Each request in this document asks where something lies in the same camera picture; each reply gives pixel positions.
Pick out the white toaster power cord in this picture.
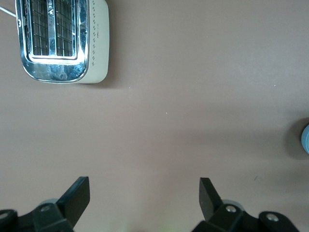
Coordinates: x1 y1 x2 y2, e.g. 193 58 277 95
0 5 17 19

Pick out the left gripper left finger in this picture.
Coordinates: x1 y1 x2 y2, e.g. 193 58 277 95
0 176 91 232

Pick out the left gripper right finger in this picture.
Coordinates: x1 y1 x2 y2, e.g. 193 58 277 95
191 177 300 232

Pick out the blue bowl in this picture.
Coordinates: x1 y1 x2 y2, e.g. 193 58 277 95
300 124 309 156

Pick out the beige and chrome toaster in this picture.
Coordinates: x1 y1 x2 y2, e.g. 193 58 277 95
15 0 110 85

